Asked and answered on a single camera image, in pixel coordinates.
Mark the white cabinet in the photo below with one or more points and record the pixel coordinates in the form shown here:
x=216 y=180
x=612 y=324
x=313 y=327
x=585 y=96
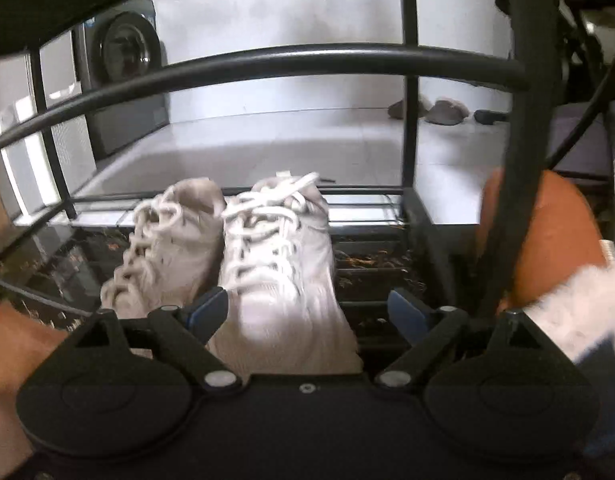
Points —
x=17 y=150

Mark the white lace-up sneaker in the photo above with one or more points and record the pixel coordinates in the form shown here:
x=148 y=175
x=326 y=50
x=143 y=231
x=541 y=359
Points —
x=282 y=280
x=162 y=255

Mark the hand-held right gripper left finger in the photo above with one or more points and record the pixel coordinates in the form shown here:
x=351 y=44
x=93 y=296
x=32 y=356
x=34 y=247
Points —
x=211 y=310

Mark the black metal shoe rack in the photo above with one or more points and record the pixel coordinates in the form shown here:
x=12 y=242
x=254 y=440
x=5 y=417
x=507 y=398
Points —
x=337 y=57

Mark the small black object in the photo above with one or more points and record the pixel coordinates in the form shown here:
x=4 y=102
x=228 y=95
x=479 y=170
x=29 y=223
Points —
x=490 y=117

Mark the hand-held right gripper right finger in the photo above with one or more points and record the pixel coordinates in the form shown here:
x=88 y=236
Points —
x=405 y=310

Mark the grey washing machine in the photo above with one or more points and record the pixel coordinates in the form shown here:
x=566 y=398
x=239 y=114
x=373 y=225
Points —
x=127 y=55

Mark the black folding chair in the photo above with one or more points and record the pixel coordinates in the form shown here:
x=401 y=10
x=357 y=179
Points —
x=582 y=130

